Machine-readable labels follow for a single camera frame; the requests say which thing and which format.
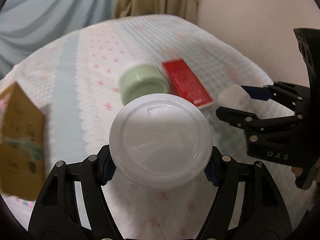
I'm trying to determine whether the red rectangular box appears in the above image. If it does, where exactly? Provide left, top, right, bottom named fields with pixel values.
left=162, top=59, right=214, bottom=109

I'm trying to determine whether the white lid jar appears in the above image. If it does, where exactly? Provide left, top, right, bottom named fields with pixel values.
left=109, top=94, right=213, bottom=191

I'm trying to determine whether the light green cream jar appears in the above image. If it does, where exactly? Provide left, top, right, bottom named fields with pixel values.
left=118, top=63, right=169, bottom=106

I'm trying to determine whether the person's right hand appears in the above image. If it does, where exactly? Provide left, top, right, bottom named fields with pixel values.
left=291, top=159, right=320, bottom=179

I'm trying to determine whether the cardboard box with pink lining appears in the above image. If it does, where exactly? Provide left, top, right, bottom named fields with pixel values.
left=1, top=82, right=45, bottom=200

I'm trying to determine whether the checkered floral bed sheet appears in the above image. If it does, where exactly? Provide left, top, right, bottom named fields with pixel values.
left=1, top=15, right=319, bottom=239

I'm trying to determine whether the light blue hanging cloth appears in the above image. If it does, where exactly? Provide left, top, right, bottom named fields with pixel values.
left=1, top=0, right=116, bottom=77

